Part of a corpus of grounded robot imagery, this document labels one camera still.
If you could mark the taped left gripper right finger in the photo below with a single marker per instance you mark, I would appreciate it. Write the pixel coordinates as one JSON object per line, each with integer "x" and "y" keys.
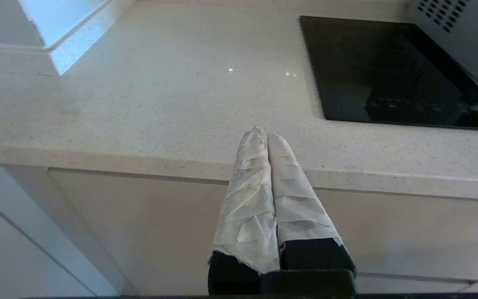
{"x": 301, "y": 216}

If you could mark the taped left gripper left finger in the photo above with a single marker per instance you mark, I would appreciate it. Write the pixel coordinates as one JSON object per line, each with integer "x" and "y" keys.
{"x": 249, "y": 207}

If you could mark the silver Panasonic microwave oven body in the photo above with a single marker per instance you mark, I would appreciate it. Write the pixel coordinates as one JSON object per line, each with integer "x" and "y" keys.
{"x": 467, "y": 37}

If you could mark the white cabinet drawer front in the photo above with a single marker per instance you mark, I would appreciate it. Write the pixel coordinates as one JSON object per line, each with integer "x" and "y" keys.
{"x": 160, "y": 224}
{"x": 409, "y": 287}

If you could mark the black glass induction cooktop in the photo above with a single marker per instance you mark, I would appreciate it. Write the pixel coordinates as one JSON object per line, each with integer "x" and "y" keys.
{"x": 355, "y": 74}

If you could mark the white cabinet corner panel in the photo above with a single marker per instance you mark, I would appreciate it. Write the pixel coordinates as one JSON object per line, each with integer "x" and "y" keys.
{"x": 48, "y": 224}

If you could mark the white cabinet door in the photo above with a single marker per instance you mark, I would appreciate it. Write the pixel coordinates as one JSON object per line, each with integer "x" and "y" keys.
{"x": 6, "y": 257}

